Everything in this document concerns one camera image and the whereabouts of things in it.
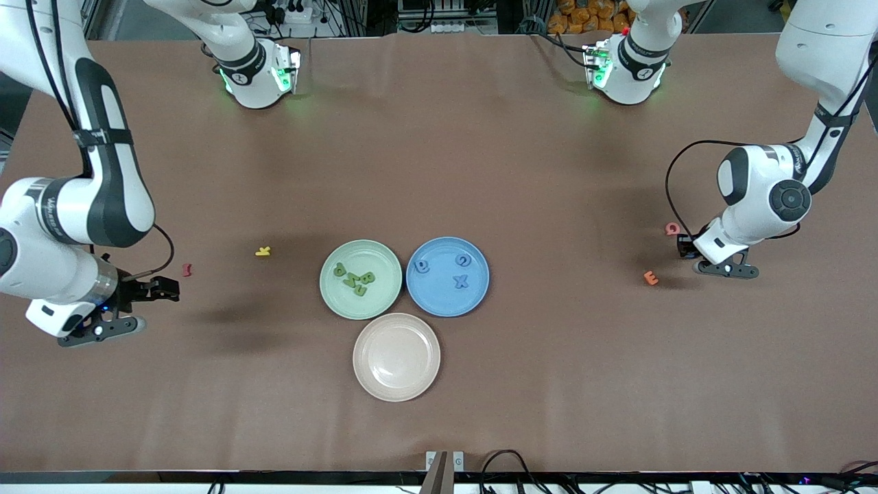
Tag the blue foam letter G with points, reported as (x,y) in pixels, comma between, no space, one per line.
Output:
(459,261)

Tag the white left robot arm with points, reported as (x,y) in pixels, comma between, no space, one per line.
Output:
(748,219)

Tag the brown angled post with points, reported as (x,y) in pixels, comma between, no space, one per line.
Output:
(435,480)

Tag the beige pink round plate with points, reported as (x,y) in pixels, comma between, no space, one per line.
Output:
(396,357)

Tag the orange fruit pile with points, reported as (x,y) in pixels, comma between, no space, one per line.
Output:
(583,17)

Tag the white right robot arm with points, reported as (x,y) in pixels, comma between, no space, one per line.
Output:
(62,274)

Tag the green foam letter P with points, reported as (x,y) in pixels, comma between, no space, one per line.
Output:
(339,273)

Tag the grey metal mounting bracket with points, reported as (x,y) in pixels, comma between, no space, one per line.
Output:
(458,461)

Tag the blue round plate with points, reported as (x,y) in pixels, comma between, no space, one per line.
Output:
(439,295)

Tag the white power strip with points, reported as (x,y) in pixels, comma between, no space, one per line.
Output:
(449,27)
(302,27)

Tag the pink foam letter Q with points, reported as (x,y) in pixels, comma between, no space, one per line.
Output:
(667,230)

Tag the green foam letter B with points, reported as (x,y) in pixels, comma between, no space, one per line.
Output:
(363,277)

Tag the green foam letter N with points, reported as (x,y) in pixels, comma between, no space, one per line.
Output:
(351,280)

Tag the orange foam letter E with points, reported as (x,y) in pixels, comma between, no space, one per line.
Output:
(646,277)

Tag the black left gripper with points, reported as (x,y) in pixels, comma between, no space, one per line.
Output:
(684,245)

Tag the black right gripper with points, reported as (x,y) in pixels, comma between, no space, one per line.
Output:
(130,290)

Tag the green round plate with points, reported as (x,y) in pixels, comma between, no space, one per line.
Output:
(360,309)

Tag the blue foam letter X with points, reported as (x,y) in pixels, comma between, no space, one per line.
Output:
(461,282)

